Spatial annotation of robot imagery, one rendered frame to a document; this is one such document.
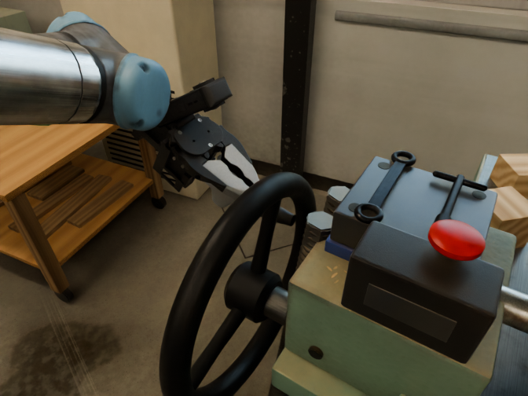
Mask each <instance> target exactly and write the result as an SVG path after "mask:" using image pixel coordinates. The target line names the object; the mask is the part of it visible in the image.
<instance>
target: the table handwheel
mask: <svg viewBox="0 0 528 396"><path fill-rule="evenodd" d="M285 197H290V198H291V199H292V201H293V203H294V205H295V216H296V219H295V235H294V240H293V245H292V249H291V254H290V257H289V260H288V264H287V267H286V270H285V272H284V276H283V279H282V280H281V277H280V275H279V274H277V273H274V272H273V271H271V270H268V269H267V264H268V260H269V255H270V248H271V244H272V239H273V233H274V229H275V225H276V222H277V216H278V213H279V210H280V206H281V201H282V199H283V198H285ZM315 211H317V206H316V200H315V197H314V192H313V190H312V188H311V186H310V184H309V183H308V181H307V180H306V179H305V178H303V177H302V176H300V175H299V174H296V173H292V172H278V173H275V174H271V175H269V176H267V177H264V178H263V179H261V180H259V181H257V182H256V183H255V184H253V185H252V186H250V187H249V188H248V189H247V190H245V191H244V192H243V193H242V194H241V195H240V196H239V197H238V198H237V199H236V200H235V201H234V202H233V203H232V204H231V205H230V206H229V207H228V209H227V210H226V211H225V212H224V214H223V215H222V216H221V218H220V219H219V220H218V221H217V222H216V224H215V225H214V227H213V228H212V230H211V231H210V232H209V233H208V235H207V237H206V238H205V240H204V241H203V243H202V244H201V246H200V248H199V250H198V252H197V253H196V255H195V257H194V258H193V260H192V262H191V264H190V266H189V268H188V270H187V272H186V274H185V276H184V278H183V280H182V283H181V285H180V287H179V289H178V293H177V295H176V297H175V299H174V303H173V305H172V307H171V310H170V314H169V317H168V319H167V324H166V328H165V331H164V334H163V341H162V345H161V350H160V356H159V381H160V387H161V391H162V394H163V396H233V395H234V394H235V393H236V392H237V391H238V390H239V389H240V388H241V387H242V386H243V384H244V383H245V382H246V381H247V379H248V378H249V377H250V376H251V374H252V373H253V372H254V371H255V369H256V368H257V367H258V365H259V363H260V362H261V360H262V359H263V358H264V356H265V355H266V353H267V351H268V350H269V348H270V347H271V345H272V343H273V341H274V340H275V339H276V337H277V334H278V332H279V331H280V330H281V327H282V325H283V326H284V320H285V316H286V312H287V304H288V282H289V280H290V279H291V278H292V276H293V274H294V273H295V271H296V270H295V268H296V266H297V262H298V257H299V251H300V246H301V245H302V239H303V234H304V229H305V228H306V221H307V220H306V217H307V216H308V214H309V213H312V212H315ZM261 216H262V221H261V225H260V230H259V234H258V240H257V244H256V247H255V253H254V256H253V259H252V261H247V262H244V263H242V264H240V265H239V266H238V267H237V268H236V269H235V270H234V271H233V272H232V273H231V275H230V277H229V279H228V280H227V283H226V285H225V290H224V300H225V305H226V307H227V308H229V309H231V310H230V312H229V314H228V315H227V317H226V318H225V320H224V321H223V322H222V324H221V326H220V327H219V329H218V331H217V332H216V333H215V334H214V336H213V338H212V339H211V341H210V342H209V343H208V345H207V346H206V348H205V349H204V350H203V352H202V354H201V355H200V356H199V357H198V358H197V360H196V361H195V363H194V364H193V366H192V367H191V364H192V357H193V348H194V345H195V342H196V336H197V333H198V330H199V327H200V323H201V321H202V318H203V315H204V312H205V310H206V308H207V304H208V303H209V300H210V298H211V295H212V293H213V291H214V289H215V286H216V284H217V283H218V280H219V278H220V276H221V275H222V272H223V270H224V269H225V267H226V265H227V263H228V262H229V260H230V258H231V257H232V255H233V253H234V251H235V250H236V249H237V247H238V245H239V244H240V242H241V241H242V240H243V238H244V237H245V235H246V234H247V233H248V231H249V230H250V228H251V227H252V226H253V225H254V224H255V223H256V221H257V220H258V219H259V218H260V217H261ZM244 318H247V319H248V320H250V321H252V322H254V323H256V324H257V323H259V322H262V323H261V324H260V325H259V327H258V329H257V331H256V333H255V334H254V335H253V337H252V338H251V340H250V342H249V343H248V345H247V346H246V347H245V348H244V350H243V351H242V352H241V354H240V355H239V356H238V358H237V359H236V360H235V361H234V362H233V363H232V364H231V365H230V366H229V367H228V368H227V369H226V370H225V371H224V372H223V373H222V374H221V375H220V376H219V377H218V378H217V379H215V380H214V381H212V382H211V383H209V384H208V385H206V386H204V387H200V388H197V387H198V386H199V385H200V383H201V382H202V380H203V379H204V377H205V376H206V374H207V372H208V371H209V369H210V368H211V366H212V365H213V364H214V362H215V360H216V358H217V357H218V355H219V354H220V353H221V351H222V349H223V348H224V347H225V345H226V344H227V343H228V342H229V340H230V339H231V337H232V336H233V334H234V333H235V331H236V330H237V329H238V328H239V326H240V324H241V323H242V322H243V320H244Z"/></svg>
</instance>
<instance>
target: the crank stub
mask: <svg viewBox="0 0 528 396"><path fill-rule="evenodd" d="M295 219H296V216H295V214H292V213H291V212H290V211H287V210H286V209H284V208H282V207H280V210H279V213H278V216H277V223H280V224H284V225H287V226H293V224H294V223H295Z"/></svg>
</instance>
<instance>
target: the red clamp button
mask: <svg viewBox="0 0 528 396"><path fill-rule="evenodd" d="M428 240H429V241H430V243H431V245H432V247H433V248H434V249H435V250H436V251H438V252H439V253H441V254H443V255H444V256H446V257H449V258H451V259H456V260H460V261H471V260H474V259H477V258H478V257H480V256H481V254H482V253H483V251H484V249H485V247H486V242H485V240H484V238H483V236H482V234H481V233H480V232H479V231H478V230H477V229H475V228H474V227H472V226H470V225H468V224H467V223H465V222H461V221H457V220H452V219H444V220H439V221H437V222H435V223H433V224H432V225H431V227H430V230H429V232H428Z"/></svg>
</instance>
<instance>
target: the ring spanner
mask: <svg viewBox="0 0 528 396"><path fill-rule="evenodd" d="M400 156H401V157H405V158H408V159H409V160H401V159H399V158H398V157H400ZM391 160H392V161H393V163H394V164H393V165H392V167H391V168H390V170H389V171H388V172H387V174H386V176H385V178H384V179H383V180H382V182H381V183H380V185H379V187H378V188H377V190H376V191H375V192H374V194H373V195H372V197H371V199H370V200H369V202H368V203H362V204H359V205H357V206H356V207H355V209H354V216H355V217H356V219H357V220H358V221H360V222H362V223H365V224H368V225H369V224H370V223H371V222H372V221H378V222H381V221H382V220H383V211H382V210H381V206H382V205H383V202H384V201H385V199H386V198H387V196H388V194H389V193H390V191H391V190H392V188H393V187H394V184H395V183H396V181H397V180H398V178H399V176H400V175H401V173H402V171H403V170H404V169H405V167H410V166H412V165H414V164H415V163H416V157H415V156H414V155H413V154H412V153H410V152H406V151H397V152H394V153H393V154H392V155H391ZM364 210H369V211H373V212H374V213H375V214H376V216H375V217H367V216H364V215H363V214H362V213H361V212H362V211H364Z"/></svg>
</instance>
